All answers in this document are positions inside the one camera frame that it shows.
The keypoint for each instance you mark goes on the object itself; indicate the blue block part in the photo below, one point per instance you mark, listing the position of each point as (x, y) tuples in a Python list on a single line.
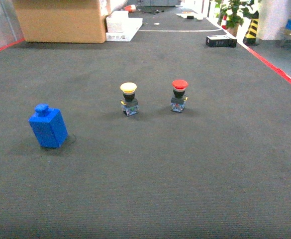
[(48, 126)]

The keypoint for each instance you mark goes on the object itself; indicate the yellow mushroom push button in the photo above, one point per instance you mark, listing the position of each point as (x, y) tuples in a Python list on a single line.
[(129, 104)]

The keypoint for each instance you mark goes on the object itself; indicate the red mushroom push button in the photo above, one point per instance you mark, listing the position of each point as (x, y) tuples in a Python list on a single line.
[(179, 99)]

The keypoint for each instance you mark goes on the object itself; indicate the white flat box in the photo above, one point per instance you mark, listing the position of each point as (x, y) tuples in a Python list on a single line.
[(128, 32)]

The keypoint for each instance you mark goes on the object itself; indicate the small white box on top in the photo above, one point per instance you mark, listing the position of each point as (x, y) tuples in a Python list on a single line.
[(117, 21)]

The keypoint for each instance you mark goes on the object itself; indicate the black small box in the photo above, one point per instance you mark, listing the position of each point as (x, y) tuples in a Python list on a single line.
[(221, 41)]

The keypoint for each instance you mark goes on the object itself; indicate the large cardboard box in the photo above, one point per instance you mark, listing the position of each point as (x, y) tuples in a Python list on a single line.
[(62, 21)]

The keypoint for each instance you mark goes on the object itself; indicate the yellow black striped bollard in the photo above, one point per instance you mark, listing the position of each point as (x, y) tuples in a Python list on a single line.
[(251, 34)]

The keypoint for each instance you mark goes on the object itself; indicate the potted green plant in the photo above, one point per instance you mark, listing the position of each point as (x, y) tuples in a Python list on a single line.
[(232, 13)]

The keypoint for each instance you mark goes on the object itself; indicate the red conveyor side rail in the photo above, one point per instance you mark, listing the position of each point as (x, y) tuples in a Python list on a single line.
[(267, 63)]

